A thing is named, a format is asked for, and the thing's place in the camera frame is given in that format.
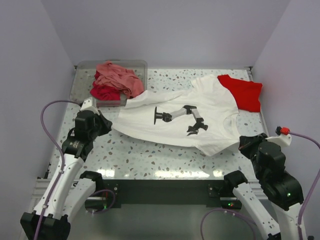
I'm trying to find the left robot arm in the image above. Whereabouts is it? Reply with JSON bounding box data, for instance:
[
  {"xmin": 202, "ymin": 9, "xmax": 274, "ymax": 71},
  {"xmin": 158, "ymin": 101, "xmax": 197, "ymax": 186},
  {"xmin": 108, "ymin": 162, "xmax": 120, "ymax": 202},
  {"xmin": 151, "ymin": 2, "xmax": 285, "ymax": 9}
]
[{"xmin": 20, "ymin": 110, "xmax": 115, "ymax": 240}]

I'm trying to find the pink t shirt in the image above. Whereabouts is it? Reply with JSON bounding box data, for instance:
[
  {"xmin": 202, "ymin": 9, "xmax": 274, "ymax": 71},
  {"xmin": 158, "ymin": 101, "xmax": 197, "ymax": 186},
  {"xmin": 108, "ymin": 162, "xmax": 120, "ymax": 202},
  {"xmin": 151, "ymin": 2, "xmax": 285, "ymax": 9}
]
[{"xmin": 92, "ymin": 61, "xmax": 145, "ymax": 99}]

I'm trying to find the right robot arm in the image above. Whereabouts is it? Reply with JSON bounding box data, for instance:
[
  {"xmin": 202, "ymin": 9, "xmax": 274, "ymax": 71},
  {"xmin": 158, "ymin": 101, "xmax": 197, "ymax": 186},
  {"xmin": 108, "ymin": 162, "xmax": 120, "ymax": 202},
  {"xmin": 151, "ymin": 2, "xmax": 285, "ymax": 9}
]
[{"xmin": 222, "ymin": 133, "xmax": 314, "ymax": 240}]

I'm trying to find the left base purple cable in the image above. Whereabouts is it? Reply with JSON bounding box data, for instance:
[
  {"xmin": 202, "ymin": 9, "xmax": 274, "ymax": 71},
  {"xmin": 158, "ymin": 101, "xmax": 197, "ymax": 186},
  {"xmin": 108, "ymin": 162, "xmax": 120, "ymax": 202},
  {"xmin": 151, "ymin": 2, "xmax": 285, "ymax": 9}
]
[{"xmin": 84, "ymin": 188, "xmax": 117, "ymax": 215}]

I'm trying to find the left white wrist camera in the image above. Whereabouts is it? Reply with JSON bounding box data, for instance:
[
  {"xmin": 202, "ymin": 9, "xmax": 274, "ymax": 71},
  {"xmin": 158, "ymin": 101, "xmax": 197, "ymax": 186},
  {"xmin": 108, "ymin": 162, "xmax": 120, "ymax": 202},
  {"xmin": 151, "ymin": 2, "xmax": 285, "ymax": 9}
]
[{"xmin": 80, "ymin": 97, "xmax": 100, "ymax": 115}]

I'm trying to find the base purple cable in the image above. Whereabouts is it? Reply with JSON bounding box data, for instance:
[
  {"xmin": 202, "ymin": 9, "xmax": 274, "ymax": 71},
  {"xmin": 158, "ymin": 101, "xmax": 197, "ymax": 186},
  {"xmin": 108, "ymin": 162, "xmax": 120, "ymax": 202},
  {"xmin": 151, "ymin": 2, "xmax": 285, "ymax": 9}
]
[
  {"xmin": 84, "ymin": 188, "xmax": 117, "ymax": 215},
  {"xmin": 199, "ymin": 207, "xmax": 258, "ymax": 240}
]

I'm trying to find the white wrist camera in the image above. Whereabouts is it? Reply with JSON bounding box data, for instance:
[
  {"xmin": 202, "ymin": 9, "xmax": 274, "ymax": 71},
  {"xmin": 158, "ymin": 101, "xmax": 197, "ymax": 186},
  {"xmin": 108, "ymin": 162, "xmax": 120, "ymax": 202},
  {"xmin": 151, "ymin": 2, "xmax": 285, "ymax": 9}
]
[
  {"xmin": 80, "ymin": 97, "xmax": 100, "ymax": 115},
  {"xmin": 266, "ymin": 126, "xmax": 292, "ymax": 148}
]

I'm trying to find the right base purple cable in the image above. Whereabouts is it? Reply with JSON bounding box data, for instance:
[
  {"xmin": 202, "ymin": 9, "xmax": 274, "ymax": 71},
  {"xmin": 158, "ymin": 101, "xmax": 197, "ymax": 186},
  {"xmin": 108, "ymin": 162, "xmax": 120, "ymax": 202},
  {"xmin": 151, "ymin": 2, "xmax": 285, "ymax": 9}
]
[{"xmin": 199, "ymin": 207, "xmax": 258, "ymax": 240}]

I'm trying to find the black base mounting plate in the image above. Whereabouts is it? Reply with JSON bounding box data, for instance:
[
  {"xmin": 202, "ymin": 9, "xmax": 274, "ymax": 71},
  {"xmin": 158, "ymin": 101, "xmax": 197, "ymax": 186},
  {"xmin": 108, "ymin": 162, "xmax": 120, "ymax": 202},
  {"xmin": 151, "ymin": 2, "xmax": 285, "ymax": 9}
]
[{"xmin": 72, "ymin": 178, "xmax": 252, "ymax": 208}]

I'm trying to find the dark red t shirt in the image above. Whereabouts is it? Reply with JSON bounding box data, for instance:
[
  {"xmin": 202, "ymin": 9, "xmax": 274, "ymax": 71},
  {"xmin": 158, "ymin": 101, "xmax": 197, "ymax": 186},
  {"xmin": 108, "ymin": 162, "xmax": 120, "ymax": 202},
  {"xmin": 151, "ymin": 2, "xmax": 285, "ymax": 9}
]
[{"xmin": 90, "ymin": 83, "xmax": 121, "ymax": 101}]

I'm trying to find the white printed t shirt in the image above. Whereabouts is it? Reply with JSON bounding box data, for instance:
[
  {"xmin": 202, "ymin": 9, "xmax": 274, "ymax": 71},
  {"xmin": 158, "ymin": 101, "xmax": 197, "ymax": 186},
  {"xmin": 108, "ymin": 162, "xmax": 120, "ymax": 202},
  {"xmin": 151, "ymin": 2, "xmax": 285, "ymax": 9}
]
[{"xmin": 112, "ymin": 74, "xmax": 240, "ymax": 156}]

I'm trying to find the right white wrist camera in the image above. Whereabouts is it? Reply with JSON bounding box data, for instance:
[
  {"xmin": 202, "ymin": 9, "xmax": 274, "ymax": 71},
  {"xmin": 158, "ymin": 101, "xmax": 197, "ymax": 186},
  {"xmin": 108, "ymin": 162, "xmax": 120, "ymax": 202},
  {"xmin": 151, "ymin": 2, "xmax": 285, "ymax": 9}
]
[{"xmin": 266, "ymin": 126, "xmax": 292, "ymax": 148}]

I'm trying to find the clear plastic bin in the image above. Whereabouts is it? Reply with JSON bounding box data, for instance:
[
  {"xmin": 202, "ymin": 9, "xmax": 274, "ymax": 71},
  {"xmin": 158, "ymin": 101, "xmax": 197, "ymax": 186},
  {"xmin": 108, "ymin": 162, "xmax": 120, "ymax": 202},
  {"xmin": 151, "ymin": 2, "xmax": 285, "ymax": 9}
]
[{"xmin": 69, "ymin": 59, "xmax": 148, "ymax": 107}]

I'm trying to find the bright red folded t shirt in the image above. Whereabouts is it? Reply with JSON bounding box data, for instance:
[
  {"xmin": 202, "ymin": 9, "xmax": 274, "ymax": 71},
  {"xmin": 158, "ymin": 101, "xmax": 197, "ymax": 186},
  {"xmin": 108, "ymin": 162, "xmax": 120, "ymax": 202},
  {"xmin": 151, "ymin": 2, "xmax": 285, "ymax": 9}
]
[{"xmin": 217, "ymin": 74, "xmax": 263, "ymax": 113}]

